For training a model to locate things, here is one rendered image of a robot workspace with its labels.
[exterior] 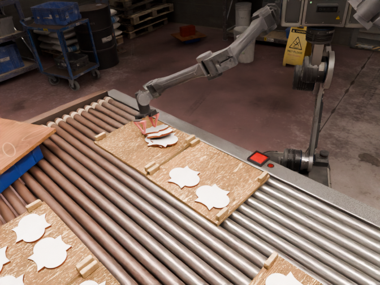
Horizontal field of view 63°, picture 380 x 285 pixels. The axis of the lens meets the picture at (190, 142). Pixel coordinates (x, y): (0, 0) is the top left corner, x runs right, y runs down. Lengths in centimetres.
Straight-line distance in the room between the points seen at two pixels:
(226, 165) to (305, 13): 84
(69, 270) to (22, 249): 22
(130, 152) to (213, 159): 41
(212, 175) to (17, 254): 78
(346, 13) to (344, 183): 155
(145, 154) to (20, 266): 68
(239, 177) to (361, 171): 185
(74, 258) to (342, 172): 236
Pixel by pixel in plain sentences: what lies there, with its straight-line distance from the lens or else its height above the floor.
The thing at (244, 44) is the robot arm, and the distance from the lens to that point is 137.
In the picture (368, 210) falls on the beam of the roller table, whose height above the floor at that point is 92.
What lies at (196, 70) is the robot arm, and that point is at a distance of 136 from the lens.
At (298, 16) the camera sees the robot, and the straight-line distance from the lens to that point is 173.
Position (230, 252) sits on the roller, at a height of 92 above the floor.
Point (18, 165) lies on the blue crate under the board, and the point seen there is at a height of 98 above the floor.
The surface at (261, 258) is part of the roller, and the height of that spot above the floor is 92.
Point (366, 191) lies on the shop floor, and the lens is 288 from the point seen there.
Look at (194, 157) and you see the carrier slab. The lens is 146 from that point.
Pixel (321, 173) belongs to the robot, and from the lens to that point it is 255.
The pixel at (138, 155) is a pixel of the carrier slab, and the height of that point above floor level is 94.
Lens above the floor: 184
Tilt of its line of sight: 35 degrees down
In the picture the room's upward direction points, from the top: 4 degrees counter-clockwise
